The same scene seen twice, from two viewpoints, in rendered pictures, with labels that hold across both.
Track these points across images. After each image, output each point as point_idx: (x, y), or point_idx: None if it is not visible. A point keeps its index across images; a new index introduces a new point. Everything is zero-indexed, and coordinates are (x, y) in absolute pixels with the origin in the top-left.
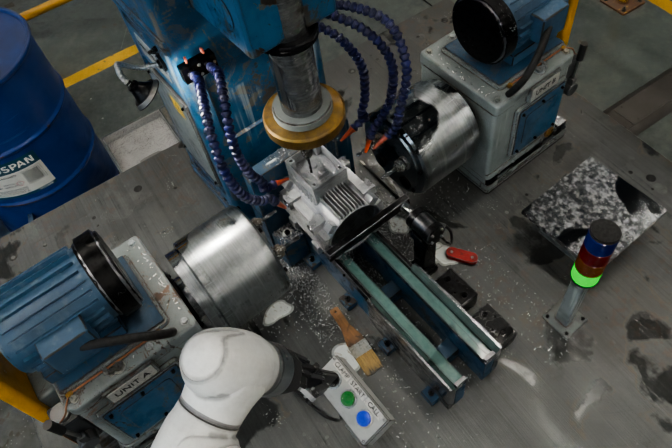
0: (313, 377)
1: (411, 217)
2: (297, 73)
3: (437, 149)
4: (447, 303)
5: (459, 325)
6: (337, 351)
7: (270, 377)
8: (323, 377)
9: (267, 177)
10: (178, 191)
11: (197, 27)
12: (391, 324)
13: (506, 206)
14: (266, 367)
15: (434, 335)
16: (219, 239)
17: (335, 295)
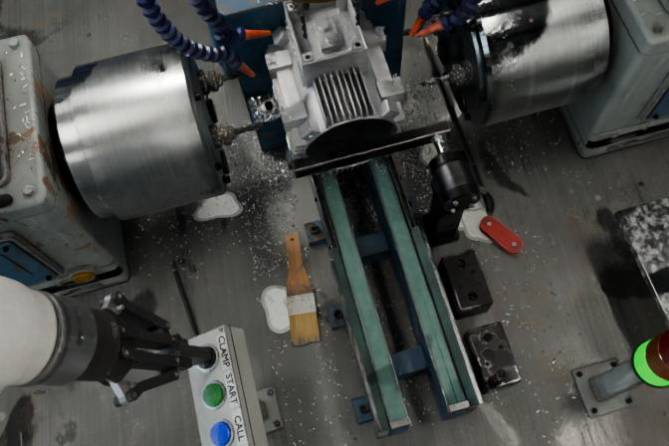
0: (151, 361)
1: (438, 161)
2: None
3: (524, 73)
4: (437, 304)
5: (439, 341)
6: (270, 295)
7: (15, 375)
8: (176, 360)
9: (250, 18)
10: None
11: None
12: (343, 300)
13: (601, 189)
14: (4, 362)
15: (408, 330)
16: (131, 88)
17: (303, 217)
